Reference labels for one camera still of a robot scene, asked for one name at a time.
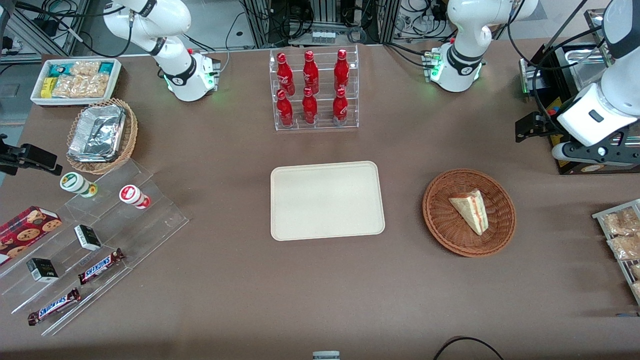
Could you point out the triangular white bread sandwich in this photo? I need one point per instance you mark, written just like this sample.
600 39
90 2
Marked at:
472 212

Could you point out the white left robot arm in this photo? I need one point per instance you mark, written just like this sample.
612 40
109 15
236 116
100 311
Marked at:
465 55

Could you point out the oval tan wicker basket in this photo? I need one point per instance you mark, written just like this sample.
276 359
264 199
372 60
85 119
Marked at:
129 135

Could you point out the round brown wicker basket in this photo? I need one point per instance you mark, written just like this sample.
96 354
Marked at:
445 225

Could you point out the beige plastic tray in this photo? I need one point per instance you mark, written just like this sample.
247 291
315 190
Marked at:
327 200

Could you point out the white cup with green lid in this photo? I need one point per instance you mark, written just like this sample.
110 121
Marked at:
75 183

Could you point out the white rectangular snack bin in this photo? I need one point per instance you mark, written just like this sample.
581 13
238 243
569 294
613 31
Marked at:
37 100

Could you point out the stack of aluminium foil trays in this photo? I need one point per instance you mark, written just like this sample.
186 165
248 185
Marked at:
97 132

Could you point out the red chocolate chip cookie box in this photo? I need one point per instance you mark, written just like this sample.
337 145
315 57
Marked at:
25 232

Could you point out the yellow snack packet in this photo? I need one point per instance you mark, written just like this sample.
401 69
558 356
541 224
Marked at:
47 87

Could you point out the black food warmer cabinet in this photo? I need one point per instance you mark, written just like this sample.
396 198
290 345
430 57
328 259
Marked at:
575 52

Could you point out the clear bag of puffed snacks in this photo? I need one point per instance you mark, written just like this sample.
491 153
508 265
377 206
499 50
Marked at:
85 68
95 86
67 87

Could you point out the teal snack packet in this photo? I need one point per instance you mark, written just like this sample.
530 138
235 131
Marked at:
106 68
57 70

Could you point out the small black carton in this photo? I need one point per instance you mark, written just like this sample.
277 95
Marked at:
88 238
42 270

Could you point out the white cup with red lid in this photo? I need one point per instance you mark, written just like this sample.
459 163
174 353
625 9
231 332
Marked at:
132 195

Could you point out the clear bag of fried snacks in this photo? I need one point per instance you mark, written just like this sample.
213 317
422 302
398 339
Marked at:
637 290
625 247
622 222
636 271

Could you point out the brown Snickers bar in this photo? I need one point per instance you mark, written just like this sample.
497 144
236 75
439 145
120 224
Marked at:
100 266
54 306

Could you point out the clear acrylic stepped display stand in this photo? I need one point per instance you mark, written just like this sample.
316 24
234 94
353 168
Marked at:
150 225

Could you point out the clear acrylic bottle rack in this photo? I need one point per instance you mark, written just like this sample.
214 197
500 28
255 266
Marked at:
350 107

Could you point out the aluminium equipment rack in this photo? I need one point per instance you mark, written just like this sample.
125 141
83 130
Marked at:
385 20

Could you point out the red cola bottle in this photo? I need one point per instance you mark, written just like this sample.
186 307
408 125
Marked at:
341 70
285 75
309 107
310 72
340 107
285 111

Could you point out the white power strip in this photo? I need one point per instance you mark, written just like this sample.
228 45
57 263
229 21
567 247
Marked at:
323 36

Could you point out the small grey device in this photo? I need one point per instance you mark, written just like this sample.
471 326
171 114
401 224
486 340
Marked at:
326 355

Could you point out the grey wrist camera black bracket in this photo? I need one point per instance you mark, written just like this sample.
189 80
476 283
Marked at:
600 152

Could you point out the aluminium profile frame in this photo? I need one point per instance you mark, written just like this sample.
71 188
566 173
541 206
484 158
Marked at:
30 30

